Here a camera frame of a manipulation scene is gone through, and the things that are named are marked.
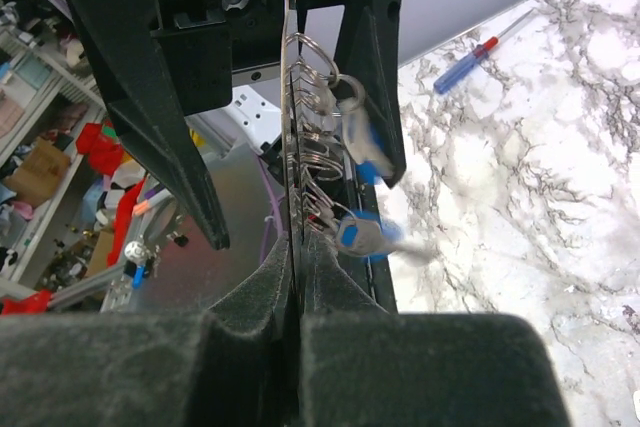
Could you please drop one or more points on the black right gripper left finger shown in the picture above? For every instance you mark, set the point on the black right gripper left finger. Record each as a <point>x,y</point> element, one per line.
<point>229,365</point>

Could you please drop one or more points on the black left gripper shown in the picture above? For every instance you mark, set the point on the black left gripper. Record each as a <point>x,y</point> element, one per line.
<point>142,102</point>

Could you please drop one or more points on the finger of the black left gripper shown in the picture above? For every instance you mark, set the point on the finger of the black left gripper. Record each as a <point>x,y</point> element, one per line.
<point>368,48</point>

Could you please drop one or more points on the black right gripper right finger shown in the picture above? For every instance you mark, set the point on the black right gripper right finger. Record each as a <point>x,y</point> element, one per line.
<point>364,366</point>

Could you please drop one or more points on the key with blue tag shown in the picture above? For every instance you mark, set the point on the key with blue tag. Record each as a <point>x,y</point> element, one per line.
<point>367,235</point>
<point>359,137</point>

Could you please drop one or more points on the white storage shelf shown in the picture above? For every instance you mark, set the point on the white storage shelf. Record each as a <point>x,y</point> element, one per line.
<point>36,81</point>

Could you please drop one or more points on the blue handled screwdriver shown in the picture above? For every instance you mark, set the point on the blue handled screwdriver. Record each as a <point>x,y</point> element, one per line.
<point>458,71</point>

